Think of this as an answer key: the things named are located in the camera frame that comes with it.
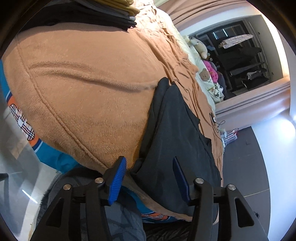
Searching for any black long sleeve shirt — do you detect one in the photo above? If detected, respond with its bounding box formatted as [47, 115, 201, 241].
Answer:
[131, 77, 221, 216]

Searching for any folded dark clothes stack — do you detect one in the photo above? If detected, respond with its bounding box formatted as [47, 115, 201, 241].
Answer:
[21, 2, 137, 31]

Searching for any white bedside drawer cabinet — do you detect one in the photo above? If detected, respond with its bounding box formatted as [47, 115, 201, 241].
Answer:
[219, 129, 227, 148]

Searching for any pink curtain right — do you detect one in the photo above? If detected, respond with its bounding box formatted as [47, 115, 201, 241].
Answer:
[215, 76, 290, 131]

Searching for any pink curtain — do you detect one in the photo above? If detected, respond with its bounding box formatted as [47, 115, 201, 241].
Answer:
[154, 1, 248, 29]
[215, 76, 290, 131]

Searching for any black white patterned cushion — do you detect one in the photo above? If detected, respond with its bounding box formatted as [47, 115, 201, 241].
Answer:
[210, 83, 224, 103]

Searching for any orange fleece blanket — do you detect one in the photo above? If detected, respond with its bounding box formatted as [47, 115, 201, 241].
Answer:
[1, 0, 224, 222]

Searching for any bear print pillow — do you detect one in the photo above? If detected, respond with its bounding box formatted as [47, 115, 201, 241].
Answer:
[183, 36, 214, 98]

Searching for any pink plush blanket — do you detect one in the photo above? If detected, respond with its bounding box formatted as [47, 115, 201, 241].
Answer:
[203, 60, 219, 83]

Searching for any beige plush toy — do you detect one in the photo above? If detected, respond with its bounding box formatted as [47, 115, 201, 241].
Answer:
[189, 38, 208, 59]

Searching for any blue cartoon bed sheet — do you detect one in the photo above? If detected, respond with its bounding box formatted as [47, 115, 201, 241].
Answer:
[1, 64, 177, 223]

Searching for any hanging floral garment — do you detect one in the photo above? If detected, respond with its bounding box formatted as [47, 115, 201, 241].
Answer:
[218, 34, 253, 49]

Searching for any pink curtain left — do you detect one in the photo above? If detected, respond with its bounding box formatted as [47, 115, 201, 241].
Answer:
[154, 1, 248, 29]

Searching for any folded tan brown garment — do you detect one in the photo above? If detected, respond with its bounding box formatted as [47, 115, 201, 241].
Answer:
[94, 0, 140, 16]

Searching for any black coiled cable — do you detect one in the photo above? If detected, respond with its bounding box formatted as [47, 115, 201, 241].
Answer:
[209, 112, 226, 140]

